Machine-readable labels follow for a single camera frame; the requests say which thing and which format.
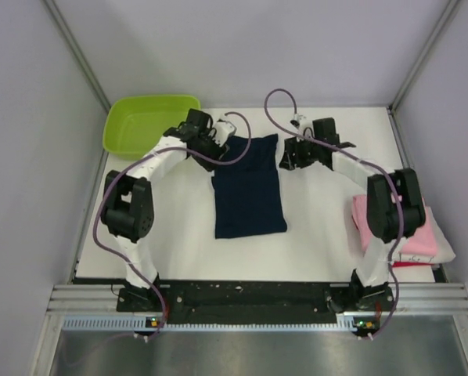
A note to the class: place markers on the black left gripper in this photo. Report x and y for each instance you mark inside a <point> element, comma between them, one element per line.
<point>217,151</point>

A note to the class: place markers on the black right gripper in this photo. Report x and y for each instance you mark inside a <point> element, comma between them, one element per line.
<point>290,157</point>

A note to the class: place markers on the navy blue t shirt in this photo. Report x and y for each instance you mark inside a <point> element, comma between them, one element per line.
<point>247,194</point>

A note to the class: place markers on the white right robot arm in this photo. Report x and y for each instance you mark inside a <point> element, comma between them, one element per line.
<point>394,204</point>

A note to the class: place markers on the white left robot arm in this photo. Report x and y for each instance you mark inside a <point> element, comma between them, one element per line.
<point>128,210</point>

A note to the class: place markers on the lime green plastic basin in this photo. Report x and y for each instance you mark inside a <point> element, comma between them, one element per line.
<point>135,124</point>

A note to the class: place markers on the red folded t shirt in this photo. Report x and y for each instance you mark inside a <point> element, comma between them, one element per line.
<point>398,264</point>

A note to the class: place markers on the pink folded t shirt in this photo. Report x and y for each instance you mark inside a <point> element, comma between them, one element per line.
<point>421,243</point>

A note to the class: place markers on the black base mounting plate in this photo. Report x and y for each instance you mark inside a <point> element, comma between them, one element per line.
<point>252,302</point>

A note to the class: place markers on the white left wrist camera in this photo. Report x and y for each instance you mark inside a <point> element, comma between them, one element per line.
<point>222,130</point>

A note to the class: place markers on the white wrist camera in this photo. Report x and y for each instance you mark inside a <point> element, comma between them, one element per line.
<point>222,130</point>
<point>300,123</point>

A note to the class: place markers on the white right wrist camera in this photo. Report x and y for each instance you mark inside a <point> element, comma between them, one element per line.
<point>300,123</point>

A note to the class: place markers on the grey slotted cable duct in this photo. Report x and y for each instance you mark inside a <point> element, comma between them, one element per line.
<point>148,324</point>

